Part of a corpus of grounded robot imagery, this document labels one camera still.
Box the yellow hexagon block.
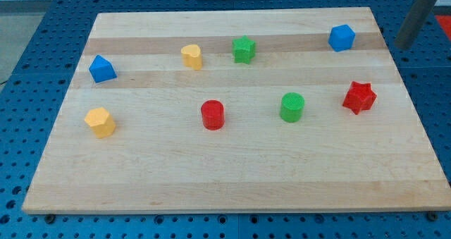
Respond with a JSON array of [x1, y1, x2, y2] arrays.
[[84, 107, 116, 138]]

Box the red cylinder block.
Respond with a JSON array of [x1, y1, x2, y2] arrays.
[[201, 100, 225, 130]]

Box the wooden board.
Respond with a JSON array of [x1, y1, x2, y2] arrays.
[[23, 7, 450, 214]]

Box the yellow heart block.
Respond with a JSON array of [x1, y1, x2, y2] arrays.
[[180, 44, 203, 71]]

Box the green star block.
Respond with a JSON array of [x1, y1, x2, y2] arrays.
[[232, 35, 257, 64]]

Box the green cylinder block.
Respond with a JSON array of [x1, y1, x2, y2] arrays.
[[279, 92, 305, 123]]

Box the blue pentagon block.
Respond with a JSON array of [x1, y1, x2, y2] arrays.
[[89, 55, 117, 83]]

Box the red star block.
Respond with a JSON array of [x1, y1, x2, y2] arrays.
[[342, 81, 377, 115]]

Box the blue cube block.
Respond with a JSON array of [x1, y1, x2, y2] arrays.
[[328, 24, 355, 52]]

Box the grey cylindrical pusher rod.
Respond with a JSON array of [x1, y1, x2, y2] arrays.
[[394, 0, 437, 50]]

